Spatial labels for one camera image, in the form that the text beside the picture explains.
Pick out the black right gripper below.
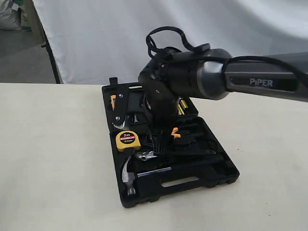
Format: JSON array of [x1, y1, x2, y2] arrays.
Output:
[[139, 79, 179, 154]]

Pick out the adjustable wrench black handle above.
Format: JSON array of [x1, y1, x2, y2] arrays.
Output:
[[134, 149, 217, 161]]

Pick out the claw hammer black grip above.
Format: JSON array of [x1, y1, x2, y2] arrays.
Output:
[[121, 156, 222, 196]]

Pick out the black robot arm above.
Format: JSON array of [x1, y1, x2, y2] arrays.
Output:
[[138, 47, 308, 154]]

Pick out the black plastic tool case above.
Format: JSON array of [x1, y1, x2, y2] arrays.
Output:
[[102, 77, 240, 208]]

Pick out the yellow tape measure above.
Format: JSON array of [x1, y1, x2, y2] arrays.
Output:
[[115, 130, 141, 152]]

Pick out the orange utility knife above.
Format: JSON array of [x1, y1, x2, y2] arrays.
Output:
[[110, 95, 116, 111]]

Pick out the white backdrop curtain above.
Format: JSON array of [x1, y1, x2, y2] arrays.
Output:
[[32, 0, 308, 88]]

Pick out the black backdrop stand pole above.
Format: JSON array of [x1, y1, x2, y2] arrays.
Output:
[[41, 27, 61, 84]]

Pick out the green white bag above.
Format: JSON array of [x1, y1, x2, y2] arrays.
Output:
[[18, 1, 32, 32]]

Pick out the grey woven sack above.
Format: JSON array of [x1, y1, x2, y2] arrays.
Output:
[[0, 0, 24, 30]]

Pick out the orange handled pliers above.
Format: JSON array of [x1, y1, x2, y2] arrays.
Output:
[[171, 127, 181, 139]]

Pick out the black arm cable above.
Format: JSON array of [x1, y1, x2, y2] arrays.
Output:
[[145, 26, 308, 84]]

